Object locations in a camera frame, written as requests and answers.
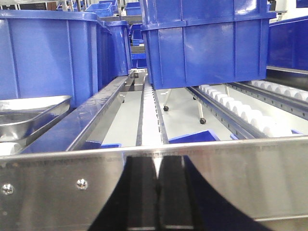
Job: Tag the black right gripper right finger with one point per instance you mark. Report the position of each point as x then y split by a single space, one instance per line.
188 202

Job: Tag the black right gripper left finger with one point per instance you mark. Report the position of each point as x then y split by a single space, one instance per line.
132 204

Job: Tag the silver metal tray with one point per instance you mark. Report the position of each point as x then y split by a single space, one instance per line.
30 117

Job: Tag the white roller conveyor track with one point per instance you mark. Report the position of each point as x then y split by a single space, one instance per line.
264 124

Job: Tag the stacked blue bin centre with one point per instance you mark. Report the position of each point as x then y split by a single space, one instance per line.
195 42

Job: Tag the large blue bin left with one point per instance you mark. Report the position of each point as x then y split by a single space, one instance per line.
51 53

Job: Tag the blue bin far right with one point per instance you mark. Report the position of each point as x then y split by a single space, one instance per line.
288 43

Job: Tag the stainless steel front rail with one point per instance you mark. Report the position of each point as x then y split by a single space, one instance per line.
267 179

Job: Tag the metal lane divider rail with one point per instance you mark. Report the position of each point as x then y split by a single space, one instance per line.
92 118

